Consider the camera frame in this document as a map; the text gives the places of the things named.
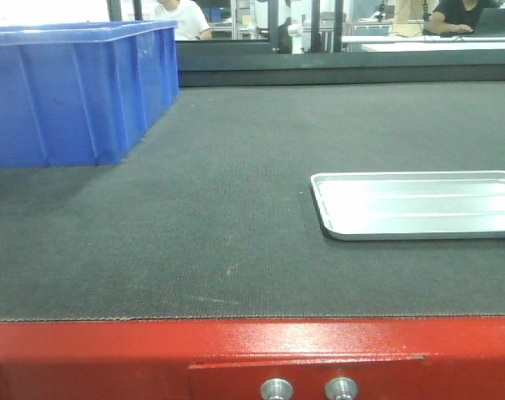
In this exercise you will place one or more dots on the dark grey conveyor belt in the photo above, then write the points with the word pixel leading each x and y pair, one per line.
pixel 211 215

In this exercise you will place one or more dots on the blue plastic crate on conveyor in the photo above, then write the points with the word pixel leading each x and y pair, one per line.
pixel 77 94

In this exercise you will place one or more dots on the person in white shirt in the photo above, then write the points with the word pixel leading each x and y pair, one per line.
pixel 192 25

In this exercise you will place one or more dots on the white desk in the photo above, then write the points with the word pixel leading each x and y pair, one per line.
pixel 397 44

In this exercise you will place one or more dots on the grey metal tray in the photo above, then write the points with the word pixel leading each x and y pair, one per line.
pixel 366 206

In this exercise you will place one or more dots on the person in black shirt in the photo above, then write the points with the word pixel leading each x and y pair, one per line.
pixel 456 16

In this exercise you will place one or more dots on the black laptop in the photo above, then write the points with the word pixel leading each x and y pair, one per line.
pixel 491 23

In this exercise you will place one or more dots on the red conveyor frame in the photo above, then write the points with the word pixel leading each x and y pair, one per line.
pixel 361 358

